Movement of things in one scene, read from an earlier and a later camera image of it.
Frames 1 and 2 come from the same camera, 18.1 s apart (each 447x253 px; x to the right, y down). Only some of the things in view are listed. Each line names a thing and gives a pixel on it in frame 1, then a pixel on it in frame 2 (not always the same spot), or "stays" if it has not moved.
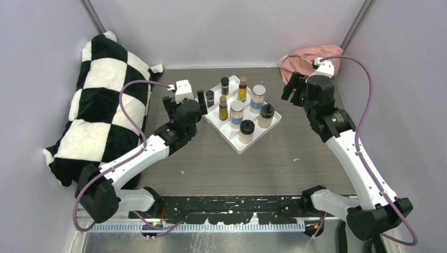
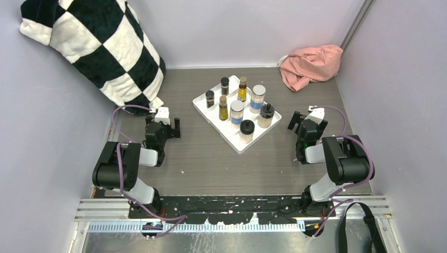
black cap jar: x=246 y=131 stays
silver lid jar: x=236 y=110 stays
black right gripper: x=296 y=81 to x=297 y=118
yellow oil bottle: x=242 y=90 stays
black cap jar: x=266 y=113 stays
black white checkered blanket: x=99 y=130 to x=105 y=41
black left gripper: x=171 y=105 to x=176 y=134
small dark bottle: x=225 y=88 stays
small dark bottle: x=210 y=98 stays
